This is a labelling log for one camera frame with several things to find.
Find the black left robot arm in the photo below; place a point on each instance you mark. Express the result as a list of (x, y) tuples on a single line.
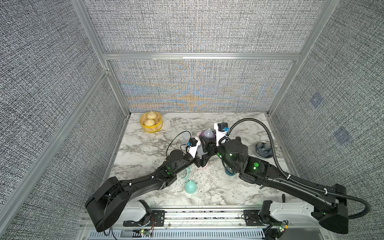
[(108, 202)]

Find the clear bottle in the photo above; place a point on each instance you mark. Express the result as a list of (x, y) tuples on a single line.
[(202, 150), (186, 135)]

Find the yellow bamboo steamer basket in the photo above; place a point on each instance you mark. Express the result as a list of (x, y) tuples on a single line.
[(152, 129)]

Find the steamed bun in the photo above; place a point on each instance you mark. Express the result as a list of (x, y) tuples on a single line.
[(149, 122), (151, 115)]

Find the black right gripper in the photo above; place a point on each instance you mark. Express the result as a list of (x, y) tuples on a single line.
[(211, 146)]

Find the pink bottle cap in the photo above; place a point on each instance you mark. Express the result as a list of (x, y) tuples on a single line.
[(206, 165)]

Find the purple nipple collar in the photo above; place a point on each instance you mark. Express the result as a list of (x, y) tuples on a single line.
[(208, 134)]

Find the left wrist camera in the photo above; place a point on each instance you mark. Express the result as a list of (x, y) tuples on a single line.
[(192, 146)]

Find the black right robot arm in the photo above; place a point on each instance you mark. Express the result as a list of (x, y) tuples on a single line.
[(327, 206)]

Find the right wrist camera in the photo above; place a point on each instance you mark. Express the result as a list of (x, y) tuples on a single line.
[(222, 130)]

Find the lower steamed bun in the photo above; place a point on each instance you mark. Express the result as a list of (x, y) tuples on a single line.
[(149, 122)]

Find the mint cap left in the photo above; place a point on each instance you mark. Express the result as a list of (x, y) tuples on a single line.
[(190, 187)]

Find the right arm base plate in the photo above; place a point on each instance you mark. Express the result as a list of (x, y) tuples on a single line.
[(261, 218)]

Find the teal nipple collar upper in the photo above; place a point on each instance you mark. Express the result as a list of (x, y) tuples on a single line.
[(229, 173)]

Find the patterned small bowl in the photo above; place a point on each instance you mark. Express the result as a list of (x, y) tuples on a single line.
[(264, 150)]

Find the aluminium front rail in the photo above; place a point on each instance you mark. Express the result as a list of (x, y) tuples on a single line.
[(186, 223)]

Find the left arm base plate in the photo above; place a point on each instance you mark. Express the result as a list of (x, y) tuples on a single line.
[(155, 218)]

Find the upper steamed bun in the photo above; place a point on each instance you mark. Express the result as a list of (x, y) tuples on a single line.
[(151, 115)]

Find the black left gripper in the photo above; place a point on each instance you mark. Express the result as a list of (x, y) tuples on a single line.
[(202, 162)]

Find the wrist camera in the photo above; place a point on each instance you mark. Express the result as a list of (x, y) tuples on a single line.
[(192, 146), (222, 130)]

